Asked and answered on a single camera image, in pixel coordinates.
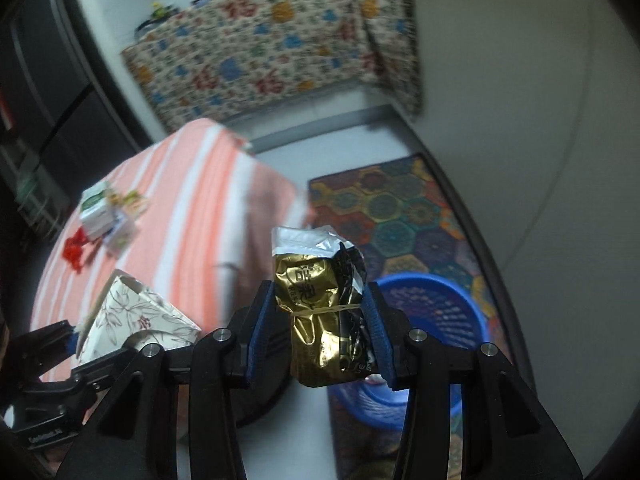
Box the blue plastic trash basket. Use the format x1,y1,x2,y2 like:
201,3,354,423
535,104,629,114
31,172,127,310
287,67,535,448
329,272,489,431

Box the floral paper box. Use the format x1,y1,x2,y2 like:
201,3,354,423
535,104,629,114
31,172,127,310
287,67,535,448
75,270,202,364

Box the gold black foil bag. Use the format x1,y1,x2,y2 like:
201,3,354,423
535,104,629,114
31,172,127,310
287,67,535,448
271,226,378,388

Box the clear plastic container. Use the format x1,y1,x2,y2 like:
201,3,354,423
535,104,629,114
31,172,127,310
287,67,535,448
102,211,138,259

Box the red plastic bag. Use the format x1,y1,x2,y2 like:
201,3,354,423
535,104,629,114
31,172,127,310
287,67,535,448
62,228,101,274

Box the white green milk carton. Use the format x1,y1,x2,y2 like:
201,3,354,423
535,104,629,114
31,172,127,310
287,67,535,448
79,181,116,242

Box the colourful hexagon floor mat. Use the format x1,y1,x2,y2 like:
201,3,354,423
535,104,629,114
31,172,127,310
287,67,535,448
309,154,512,479

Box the orange striped tablecloth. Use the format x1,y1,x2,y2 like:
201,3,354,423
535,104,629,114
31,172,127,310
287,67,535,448
29,117,314,386

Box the dark grey refrigerator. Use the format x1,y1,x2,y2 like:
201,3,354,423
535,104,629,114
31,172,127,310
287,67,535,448
0,0,151,241

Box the patterned Chinese character cloth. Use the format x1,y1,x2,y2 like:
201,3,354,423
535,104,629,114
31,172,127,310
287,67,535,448
122,0,422,130

